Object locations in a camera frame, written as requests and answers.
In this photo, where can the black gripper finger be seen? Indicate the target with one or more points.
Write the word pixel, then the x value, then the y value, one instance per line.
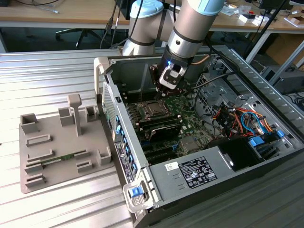
pixel 156 76
pixel 177 91

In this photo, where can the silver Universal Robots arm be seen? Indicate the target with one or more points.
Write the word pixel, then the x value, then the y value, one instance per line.
pixel 190 23

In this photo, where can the black RAM slot bank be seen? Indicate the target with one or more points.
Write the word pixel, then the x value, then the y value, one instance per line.
pixel 159 121
pixel 130 96

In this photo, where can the black expansion slot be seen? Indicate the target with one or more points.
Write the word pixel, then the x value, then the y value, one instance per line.
pixel 161 154

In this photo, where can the open grey PC case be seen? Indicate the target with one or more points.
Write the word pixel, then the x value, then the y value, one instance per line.
pixel 128 71

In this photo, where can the green motherboard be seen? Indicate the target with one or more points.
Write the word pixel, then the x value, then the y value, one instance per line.
pixel 190 118

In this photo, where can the silver drive cage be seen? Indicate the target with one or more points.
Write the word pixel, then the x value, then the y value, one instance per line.
pixel 213 95

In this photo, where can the grey chipset heatsink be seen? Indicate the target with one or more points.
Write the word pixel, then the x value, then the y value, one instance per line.
pixel 188 144

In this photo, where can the small white box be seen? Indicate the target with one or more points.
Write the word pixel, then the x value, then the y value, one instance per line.
pixel 247 18

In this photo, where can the black office chair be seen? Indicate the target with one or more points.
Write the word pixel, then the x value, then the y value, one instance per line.
pixel 83 32

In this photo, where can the grey power supply unit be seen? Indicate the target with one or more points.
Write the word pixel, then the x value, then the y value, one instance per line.
pixel 164 183

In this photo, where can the blue disk carrier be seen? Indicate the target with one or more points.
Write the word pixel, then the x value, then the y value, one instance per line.
pixel 257 142

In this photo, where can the wooden desk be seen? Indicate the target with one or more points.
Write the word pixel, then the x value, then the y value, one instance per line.
pixel 71 12

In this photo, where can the blue case latch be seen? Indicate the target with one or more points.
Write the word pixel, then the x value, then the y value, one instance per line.
pixel 135 192

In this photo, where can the brown cardboard box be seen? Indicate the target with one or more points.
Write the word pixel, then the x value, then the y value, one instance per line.
pixel 285 47

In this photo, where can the blue plastic clip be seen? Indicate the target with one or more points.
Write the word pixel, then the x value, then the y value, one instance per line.
pixel 280 134

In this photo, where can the black computer tower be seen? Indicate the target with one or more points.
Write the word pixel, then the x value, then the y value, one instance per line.
pixel 289 80

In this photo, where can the grey parts rack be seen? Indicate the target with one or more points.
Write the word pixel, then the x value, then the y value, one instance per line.
pixel 61 142

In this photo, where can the brown cardboard tray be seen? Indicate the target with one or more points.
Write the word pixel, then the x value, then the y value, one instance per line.
pixel 295 21

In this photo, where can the green RAM stick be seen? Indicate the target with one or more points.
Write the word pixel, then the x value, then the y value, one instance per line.
pixel 59 158

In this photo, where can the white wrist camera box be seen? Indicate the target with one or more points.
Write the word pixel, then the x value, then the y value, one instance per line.
pixel 171 78

